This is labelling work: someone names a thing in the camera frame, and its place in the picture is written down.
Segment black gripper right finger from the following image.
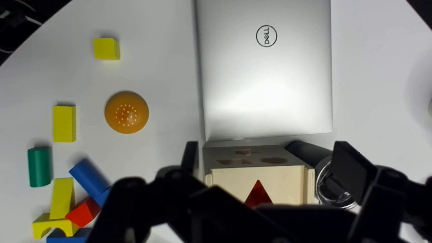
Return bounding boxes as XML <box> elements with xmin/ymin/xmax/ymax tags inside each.
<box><xmin>330</xmin><ymin>141</ymin><xmax>384</xmax><ymax>214</ymax></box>

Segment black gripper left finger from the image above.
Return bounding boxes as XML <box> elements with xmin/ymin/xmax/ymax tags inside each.
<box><xmin>180</xmin><ymin>141</ymin><xmax>199</xmax><ymax>180</ymax></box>

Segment wooden shape sorter box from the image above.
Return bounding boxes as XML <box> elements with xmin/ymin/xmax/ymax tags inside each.
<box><xmin>201</xmin><ymin>142</ymin><xmax>315</xmax><ymax>209</ymax></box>

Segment clear bottle with black cap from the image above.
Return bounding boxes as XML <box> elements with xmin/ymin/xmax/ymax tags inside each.
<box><xmin>284</xmin><ymin>140</ymin><xmax>357</xmax><ymax>210</ymax></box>

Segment orange dome with dots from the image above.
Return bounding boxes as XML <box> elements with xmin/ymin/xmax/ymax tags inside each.
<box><xmin>103</xmin><ymin>91</ymin><xmax>149</xmax><ymax>136</ymax></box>

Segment long blue block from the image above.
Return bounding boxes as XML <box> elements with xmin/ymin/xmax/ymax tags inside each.
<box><xmin>67</xmin><ymin>159</ymin><xmax>112</xmax><ymax>209</ymax></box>

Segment silver Dell laptop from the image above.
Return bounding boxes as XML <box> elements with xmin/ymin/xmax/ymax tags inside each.
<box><xmin>193</xmin><ymin>0</ymin><xmax>334</xmax><ymax>142</ymax></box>

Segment red block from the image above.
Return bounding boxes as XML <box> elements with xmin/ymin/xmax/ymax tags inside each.
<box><xmin>64</xmin><ymin>198</ymin><xmax>102</xmax><ymax>230</ymax></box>

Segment yellow rectangular block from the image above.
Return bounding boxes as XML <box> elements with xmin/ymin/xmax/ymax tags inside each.
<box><xmin>51</xmin><ymin>105</ymin><xmax>78</xmax><ymax>145</ymax></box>

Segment yellow prism block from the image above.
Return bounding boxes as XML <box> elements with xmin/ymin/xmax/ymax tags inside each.
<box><xmin>48</xmin><ymin>177</ymin><xmax>75</xmax><ymax>222</ymax></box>

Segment small yellow cube block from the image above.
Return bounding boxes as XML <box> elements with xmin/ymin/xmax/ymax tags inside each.
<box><xmin>91</xmin><ymin>37</ymin><xmax>121</xmax><ymax>63</ymax></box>

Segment short blue block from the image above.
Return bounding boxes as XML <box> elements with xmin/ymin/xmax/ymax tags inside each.
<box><xmin>45</xmin><ymin>227</ymin><xmax>93</xmax><ymax>243</ymax></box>

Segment green cylinder block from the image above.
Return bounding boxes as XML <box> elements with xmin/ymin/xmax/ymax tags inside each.
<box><xmin>27</xmin><ymin>146</ymin><xmax>54</xmax><ymax>190</ymax></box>

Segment yellow arch block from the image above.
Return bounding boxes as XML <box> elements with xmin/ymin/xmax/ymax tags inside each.
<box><xmin>31</xmin><ymin>213</ymin><xmax>81</xmax><ymax>242</ymax></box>

